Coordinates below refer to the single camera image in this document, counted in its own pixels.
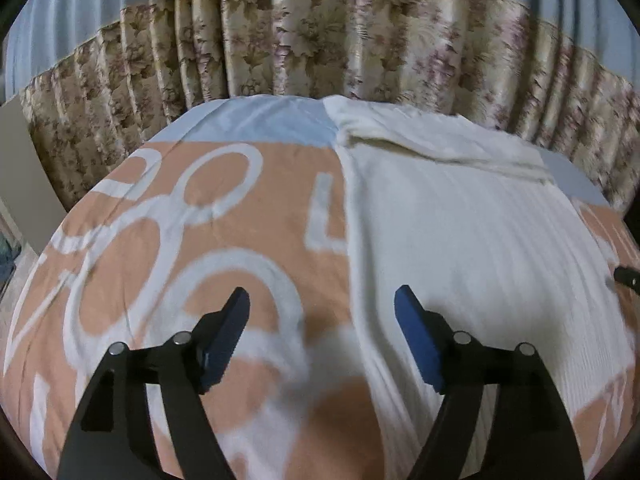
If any white leaning board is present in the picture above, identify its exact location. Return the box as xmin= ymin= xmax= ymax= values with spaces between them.
xmin=1 ymin=96 xmax=66 ymax=255

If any white knit sweater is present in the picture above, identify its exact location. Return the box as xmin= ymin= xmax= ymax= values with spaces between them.
xmin=323 ymin=96 xmax=634 ymax=479

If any floral beige curtain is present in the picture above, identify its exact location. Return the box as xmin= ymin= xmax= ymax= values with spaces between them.
xmin=14 ymin=0 xmax=639 ymax=211

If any orange blue patterned blanket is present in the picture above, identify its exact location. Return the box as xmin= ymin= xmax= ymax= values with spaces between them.
xmin=1 ymin=96 xmax=639 ymax=479

